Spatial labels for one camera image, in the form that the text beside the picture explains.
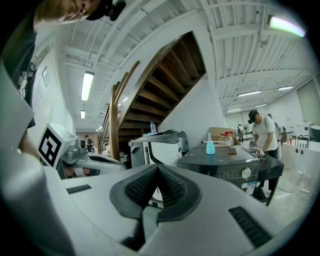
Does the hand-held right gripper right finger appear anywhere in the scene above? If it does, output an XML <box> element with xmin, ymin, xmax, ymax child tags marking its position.
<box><xmin>139</xmin><ymin>163</ymin><xmax>303</xmax><ymax>256</ymax></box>

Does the person's left forearm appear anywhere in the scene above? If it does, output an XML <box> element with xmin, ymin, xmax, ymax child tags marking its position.
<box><xmin>18</xmin><ymin>128</ymin><xmax>43</xmax><ymax>161</ymax></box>

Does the large cardboard box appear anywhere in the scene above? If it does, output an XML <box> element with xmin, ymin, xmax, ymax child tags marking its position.
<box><xmin>208</xmin><ymin>126</ymin><xmax>243</xmax><ymax>148</ymax></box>

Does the clear jug red cap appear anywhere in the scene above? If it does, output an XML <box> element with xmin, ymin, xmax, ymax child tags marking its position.
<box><xmin>219</xmin><ymin>130</ymin><xmax>235</xmax><ymax>147</ymax></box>

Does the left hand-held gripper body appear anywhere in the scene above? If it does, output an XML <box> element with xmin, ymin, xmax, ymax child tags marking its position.
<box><xmin>36</xmin><ymin>121</ymin><xmax>101</xmax><ymax>180</ymax></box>

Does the wooden staircase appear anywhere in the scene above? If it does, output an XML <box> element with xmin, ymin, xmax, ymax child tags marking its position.
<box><xmin>98</xmin><ymin>30</ymin><xmax>208</xmax><ymax>161</ymax></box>

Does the wall notice frame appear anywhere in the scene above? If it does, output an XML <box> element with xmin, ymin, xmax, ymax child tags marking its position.
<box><xmin>41</xmin><ymin>65</ymin><xmax>51</xmax><ymax>88</ymax></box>

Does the person's black shirt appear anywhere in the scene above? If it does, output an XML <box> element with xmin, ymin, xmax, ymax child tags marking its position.
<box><xmin>0</xmin><ymin>9</ymin><xmax>39</xmax><ymax>129</ymax></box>

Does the black table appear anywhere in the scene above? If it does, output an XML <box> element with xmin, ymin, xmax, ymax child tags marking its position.
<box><xmin>245</xmin><ymin>146</ymin><xmax>286</xmax><ymax>208</ymax></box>

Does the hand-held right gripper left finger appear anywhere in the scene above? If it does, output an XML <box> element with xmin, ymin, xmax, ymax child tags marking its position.
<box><xmin>42</xmin><ymin>163</ymin><xmax>159</xmax><ymax>256</ymax></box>

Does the white counter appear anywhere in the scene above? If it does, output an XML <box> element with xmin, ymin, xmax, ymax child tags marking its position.
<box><xmin>280</xmin><ymin>140</ymin><xmax>320</xmax><ymax>180</ymax></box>

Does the person's left hand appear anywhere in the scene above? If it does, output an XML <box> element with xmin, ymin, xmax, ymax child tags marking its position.
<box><xmin>63</xmin><ymin>167</ymin><xmax>92</xmax><ymax>179</ymax></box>

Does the black washing machine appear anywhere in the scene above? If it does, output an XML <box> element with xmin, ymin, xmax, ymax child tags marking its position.
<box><xmin>176</xmin><ymin>145</ymin><xmax>261</xmax><ymax>199</ymax></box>

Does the black head camera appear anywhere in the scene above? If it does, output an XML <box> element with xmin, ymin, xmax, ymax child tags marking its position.
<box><xmin>84</xmin><ymin>0</ymin><xmax>128</xmax><ymax>22</ymax></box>

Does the person's face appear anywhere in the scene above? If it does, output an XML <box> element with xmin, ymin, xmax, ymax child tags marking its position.
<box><xmin>33</xmin><ymin>0</ymin><xmax>106</xmax><ymax>26</ymax></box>

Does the white black large appliance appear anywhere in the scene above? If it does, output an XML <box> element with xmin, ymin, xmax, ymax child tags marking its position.
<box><xmin>128</xmin><ymin>129</ymin><xmax>190</xmax><ymax>171</ymax></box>

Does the turquoise bottle pink neck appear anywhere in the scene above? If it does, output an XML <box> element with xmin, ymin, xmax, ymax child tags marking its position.
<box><xmin>205</xmin><ymin>132</ymin><xmax>217</xmax><ymax>156</ymax></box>

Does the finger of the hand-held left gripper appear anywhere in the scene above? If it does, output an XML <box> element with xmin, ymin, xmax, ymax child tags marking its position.
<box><xmin>86</xmin><ymin>151</ymin><xmax>125</xmax><ymax>161</ymax></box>
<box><xmin>74</xmin><ymin>156</ymin><xmax>128</xmax><ymax>176</ymax></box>

